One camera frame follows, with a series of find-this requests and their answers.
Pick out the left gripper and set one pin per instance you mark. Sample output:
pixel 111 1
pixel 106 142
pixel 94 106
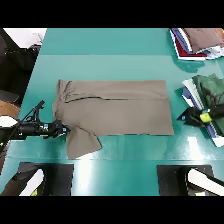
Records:
pixel 59 128

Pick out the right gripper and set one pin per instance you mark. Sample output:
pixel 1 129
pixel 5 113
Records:
pixel 194 116

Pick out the brown T-shirt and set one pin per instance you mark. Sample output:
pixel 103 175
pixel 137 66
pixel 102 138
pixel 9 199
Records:
pixel 120 110

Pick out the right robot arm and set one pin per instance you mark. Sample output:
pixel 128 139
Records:
pixel 203 181

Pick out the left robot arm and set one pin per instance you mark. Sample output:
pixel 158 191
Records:
pixel 28 128

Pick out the white striped garment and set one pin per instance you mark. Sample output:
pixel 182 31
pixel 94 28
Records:
pixel 192 90

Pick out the dark green garment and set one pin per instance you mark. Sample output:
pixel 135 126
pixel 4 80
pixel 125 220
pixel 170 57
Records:
pixel 209 89

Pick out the red garment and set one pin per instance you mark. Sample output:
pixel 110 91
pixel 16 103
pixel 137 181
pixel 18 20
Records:
pixel 186 53

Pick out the pale blue garment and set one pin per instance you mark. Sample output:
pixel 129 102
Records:
pixel 216 52

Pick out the brown garment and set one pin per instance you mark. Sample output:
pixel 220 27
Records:
pixel 204 38

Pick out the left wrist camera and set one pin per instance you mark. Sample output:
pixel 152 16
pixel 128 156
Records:
pixel 37 108

